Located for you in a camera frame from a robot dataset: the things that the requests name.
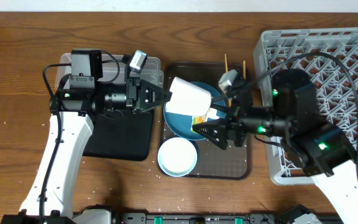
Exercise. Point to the white green cup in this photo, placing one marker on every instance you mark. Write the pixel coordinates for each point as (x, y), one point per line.
(188, 99)

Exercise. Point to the right wooden chopstick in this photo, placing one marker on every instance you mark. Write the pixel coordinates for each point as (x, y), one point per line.
(244, 70)

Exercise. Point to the wooden chopstick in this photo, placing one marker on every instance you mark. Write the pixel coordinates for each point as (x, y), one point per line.
(244, 70)
(226, 70)

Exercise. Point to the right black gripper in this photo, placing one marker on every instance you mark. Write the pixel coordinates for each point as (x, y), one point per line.
(235, 123)

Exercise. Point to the clear plastic bin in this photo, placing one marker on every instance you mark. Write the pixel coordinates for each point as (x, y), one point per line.
(154, 67)

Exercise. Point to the yellow green snack wrapper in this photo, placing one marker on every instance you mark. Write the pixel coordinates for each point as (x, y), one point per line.
(198, 120)

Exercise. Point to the brown serving tray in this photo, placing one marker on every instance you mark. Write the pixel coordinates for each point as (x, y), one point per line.
(234, 163)

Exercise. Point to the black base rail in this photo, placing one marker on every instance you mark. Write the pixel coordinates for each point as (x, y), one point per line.
(179, 218)

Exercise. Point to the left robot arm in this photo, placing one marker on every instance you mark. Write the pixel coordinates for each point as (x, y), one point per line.
(52, 192)

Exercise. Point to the grey dishwasher rack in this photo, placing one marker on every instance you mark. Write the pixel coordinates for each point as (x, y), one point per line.
(335, 98)

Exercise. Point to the light blue white bowl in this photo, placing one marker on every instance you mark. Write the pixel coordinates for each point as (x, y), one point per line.
(177, 157)

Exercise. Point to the white tissue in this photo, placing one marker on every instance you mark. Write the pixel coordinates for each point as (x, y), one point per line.
(215, 114)

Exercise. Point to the left wooden chopstick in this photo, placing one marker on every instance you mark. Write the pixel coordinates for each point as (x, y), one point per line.
(226, 70)

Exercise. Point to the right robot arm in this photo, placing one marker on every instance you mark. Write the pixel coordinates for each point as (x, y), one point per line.
(321, 149)

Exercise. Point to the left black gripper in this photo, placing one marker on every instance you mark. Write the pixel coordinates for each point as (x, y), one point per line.
(132, 96)

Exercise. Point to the black plastic tray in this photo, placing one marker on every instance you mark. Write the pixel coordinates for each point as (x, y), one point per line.
(121, 135)

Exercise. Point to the blue plate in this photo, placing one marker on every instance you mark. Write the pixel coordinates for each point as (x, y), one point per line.
(181, 125)

